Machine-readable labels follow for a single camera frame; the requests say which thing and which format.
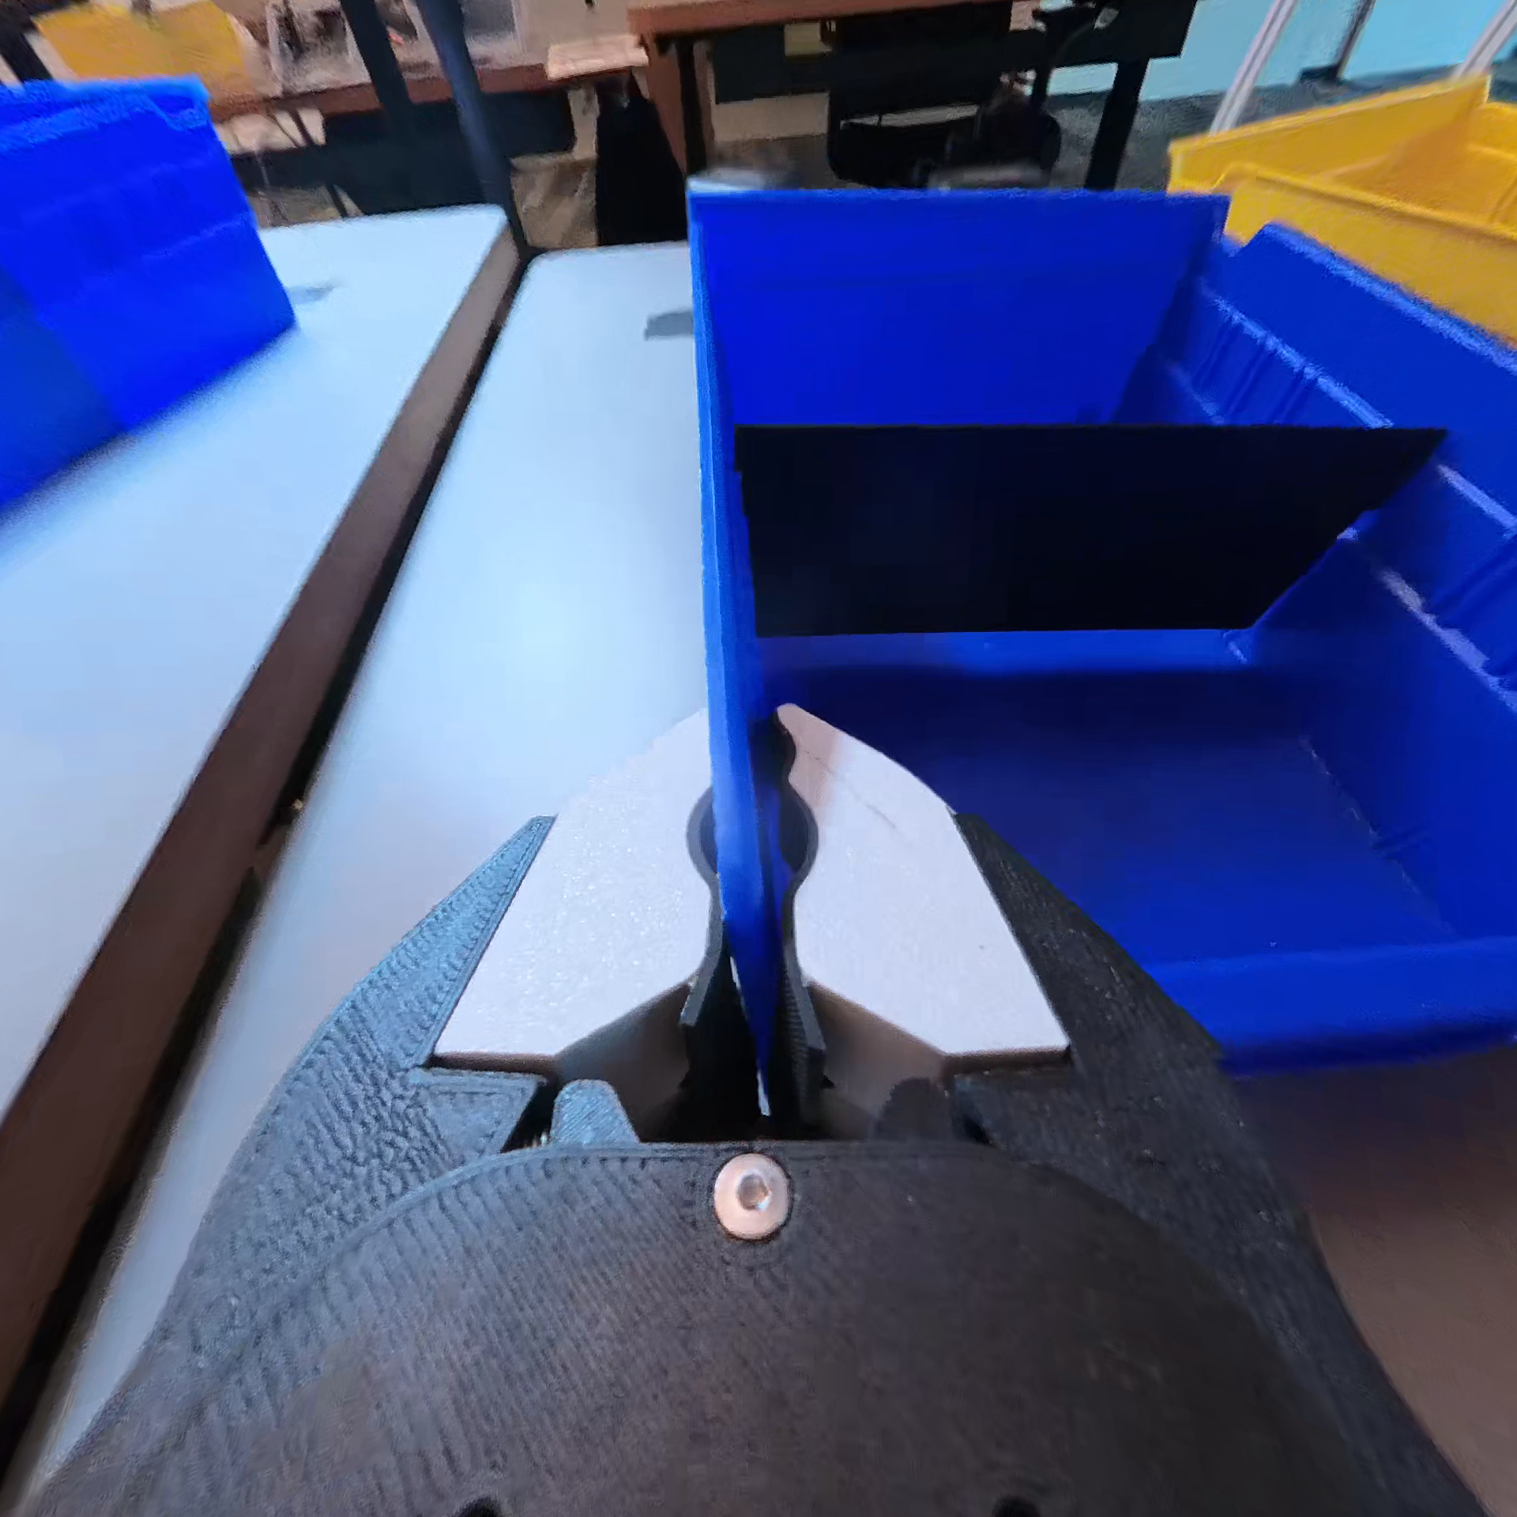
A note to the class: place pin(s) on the yellow plastic bin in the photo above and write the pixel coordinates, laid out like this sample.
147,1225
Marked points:
143,42
1363,225

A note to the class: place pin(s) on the wooden top office desk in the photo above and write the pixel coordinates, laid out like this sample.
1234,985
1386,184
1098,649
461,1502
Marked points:
770,14

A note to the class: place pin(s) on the blue plastic bin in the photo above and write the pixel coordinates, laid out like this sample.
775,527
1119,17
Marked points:
130,273
1067,770

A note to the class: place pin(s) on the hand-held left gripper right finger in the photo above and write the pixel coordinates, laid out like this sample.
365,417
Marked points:
913,936

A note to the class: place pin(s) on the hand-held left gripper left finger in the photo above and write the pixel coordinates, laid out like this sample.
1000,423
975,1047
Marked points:
593,936

